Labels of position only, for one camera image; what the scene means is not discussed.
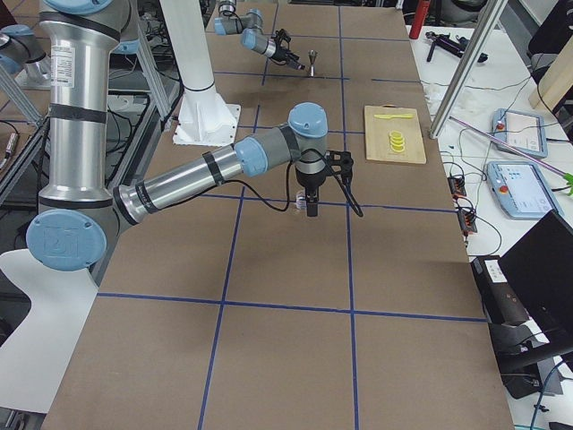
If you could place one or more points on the teach pendant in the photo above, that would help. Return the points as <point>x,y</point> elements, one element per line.
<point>524,131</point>
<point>520,189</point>

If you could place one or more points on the steel double jigger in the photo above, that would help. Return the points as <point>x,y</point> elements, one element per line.
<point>312,55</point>

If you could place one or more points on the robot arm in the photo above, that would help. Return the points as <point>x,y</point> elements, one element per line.
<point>249,27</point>
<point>78,215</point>

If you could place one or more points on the black computer monitor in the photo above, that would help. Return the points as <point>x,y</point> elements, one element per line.
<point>539,269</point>

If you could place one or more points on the clear glass cup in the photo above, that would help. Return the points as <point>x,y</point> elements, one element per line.
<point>301,202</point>

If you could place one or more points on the bamboo cutting board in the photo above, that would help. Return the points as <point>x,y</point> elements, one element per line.
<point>377,142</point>

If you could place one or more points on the red bottle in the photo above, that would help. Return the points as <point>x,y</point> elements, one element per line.
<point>419,18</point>

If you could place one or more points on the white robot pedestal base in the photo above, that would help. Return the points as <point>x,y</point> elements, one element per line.
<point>204,117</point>

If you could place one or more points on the teach pendant far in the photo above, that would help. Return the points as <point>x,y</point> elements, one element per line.
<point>524,131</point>

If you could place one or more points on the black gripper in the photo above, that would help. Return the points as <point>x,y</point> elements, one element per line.
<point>310,182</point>
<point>280,53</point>

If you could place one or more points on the yellow plastic knife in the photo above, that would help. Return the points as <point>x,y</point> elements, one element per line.
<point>393,116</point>

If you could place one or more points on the teach pendant near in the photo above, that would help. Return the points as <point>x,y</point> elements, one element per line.
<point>520,189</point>

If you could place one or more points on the black hand tool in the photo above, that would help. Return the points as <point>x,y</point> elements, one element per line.
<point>456,47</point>

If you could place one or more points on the lemon slice front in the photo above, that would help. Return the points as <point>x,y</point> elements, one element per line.
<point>397,148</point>

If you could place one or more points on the metal rod green tip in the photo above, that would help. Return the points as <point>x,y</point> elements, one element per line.
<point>564,175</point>

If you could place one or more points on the aluminium frame post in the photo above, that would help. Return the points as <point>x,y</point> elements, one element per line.
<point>486,23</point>

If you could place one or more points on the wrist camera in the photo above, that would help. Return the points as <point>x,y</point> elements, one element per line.
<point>340,163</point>
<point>282,37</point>

